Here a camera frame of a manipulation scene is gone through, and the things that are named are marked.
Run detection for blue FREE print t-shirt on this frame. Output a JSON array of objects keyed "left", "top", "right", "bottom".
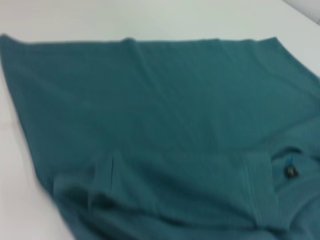
[{"left": 0, "top": 33, "right": 320, "bottom": 240}]

